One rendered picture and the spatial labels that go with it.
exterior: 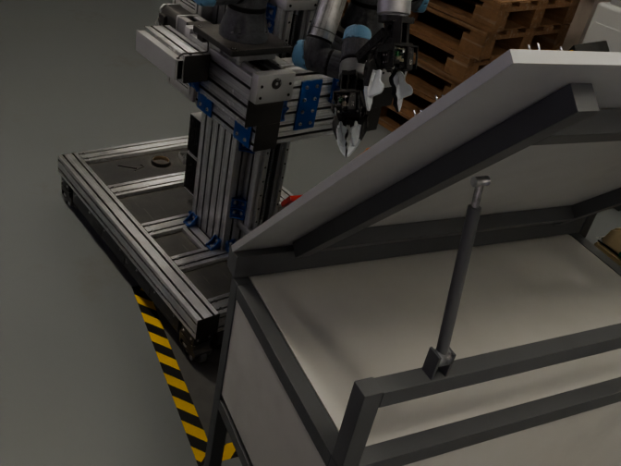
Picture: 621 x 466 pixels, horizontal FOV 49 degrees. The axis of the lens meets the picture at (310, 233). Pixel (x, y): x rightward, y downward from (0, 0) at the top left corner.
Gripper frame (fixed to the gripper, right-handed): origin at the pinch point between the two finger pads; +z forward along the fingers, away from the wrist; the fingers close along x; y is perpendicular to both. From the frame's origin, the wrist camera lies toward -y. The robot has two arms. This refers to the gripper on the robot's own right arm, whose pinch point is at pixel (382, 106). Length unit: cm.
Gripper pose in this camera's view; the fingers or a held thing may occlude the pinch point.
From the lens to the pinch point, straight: 162.7
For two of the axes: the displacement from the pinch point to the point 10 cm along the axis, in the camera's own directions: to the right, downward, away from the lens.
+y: 5.4, 1.9, -8.2
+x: 8.4, -0.7, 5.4
